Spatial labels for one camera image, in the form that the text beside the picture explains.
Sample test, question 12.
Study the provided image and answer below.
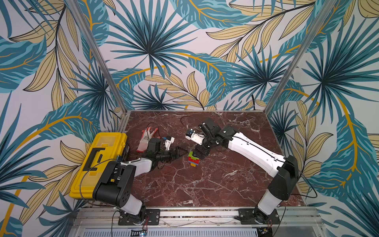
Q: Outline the white red work glove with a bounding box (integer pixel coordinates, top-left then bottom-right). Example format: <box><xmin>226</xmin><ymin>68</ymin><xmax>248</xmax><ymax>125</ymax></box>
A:
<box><xmin>137</xmin><ymin>127</ymin><xmax>159</xmax><ymax>153</ymax></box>

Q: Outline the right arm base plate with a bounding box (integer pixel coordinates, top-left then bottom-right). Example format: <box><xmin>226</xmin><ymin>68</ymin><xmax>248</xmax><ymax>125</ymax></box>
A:
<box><xmin>234</xmin><ymin>208</ymin><xmax>280</xmax><ymax>225</ymax></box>

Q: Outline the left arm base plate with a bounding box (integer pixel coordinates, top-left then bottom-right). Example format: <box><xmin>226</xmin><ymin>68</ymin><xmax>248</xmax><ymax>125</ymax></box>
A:
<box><xmin>118</xmin><ymin>209</ymin><xmax>160</xmax><ymax>226</ymax></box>

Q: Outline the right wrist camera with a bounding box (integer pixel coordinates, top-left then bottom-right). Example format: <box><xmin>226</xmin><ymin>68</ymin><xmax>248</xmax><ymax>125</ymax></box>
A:
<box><xmin>186</xmin><ymin>129</ymin><xmax>205</xmax><ymax>145</ymax></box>

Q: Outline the yellow toolbox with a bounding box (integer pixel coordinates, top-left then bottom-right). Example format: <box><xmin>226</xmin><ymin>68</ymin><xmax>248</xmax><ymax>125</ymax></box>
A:
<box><xmin>69</xmin><ymin>132</ymin><xmax>129</xmax><ymax>199</ymax></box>

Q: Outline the aluminium front rail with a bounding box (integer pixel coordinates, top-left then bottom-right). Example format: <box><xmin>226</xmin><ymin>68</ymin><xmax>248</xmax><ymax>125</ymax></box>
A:
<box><xmin>72</xmin><ymin>206</ymin><xmax>325</xmax><ymax>230</ymax></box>

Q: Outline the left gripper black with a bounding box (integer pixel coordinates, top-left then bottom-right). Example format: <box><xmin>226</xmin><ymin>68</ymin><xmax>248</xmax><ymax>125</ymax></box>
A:
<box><xmin>156</xmin><ymin>146</ymin><xmax>188</xmax><ymax>164</ymax></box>

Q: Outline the green 2x4 lego brick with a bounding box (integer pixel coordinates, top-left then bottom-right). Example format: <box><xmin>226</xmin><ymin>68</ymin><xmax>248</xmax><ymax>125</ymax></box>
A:
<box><xmin>189</xmin><ymin>151</ymin><xmax>199</xmax><ymax>161</ymax></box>

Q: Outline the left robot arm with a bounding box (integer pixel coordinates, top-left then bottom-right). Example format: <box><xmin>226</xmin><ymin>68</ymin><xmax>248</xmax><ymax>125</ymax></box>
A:
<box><xmin>92</xmin><ymin>138</ymin><xmax>189</xmax><ymax>216</ymax></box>

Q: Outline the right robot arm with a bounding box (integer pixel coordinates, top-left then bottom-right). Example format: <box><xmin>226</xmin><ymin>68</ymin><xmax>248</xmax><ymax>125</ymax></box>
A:
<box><xmin>186</xmin><ymin>118</ymin><xmax>300</xmax><ymax>217</ymax></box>

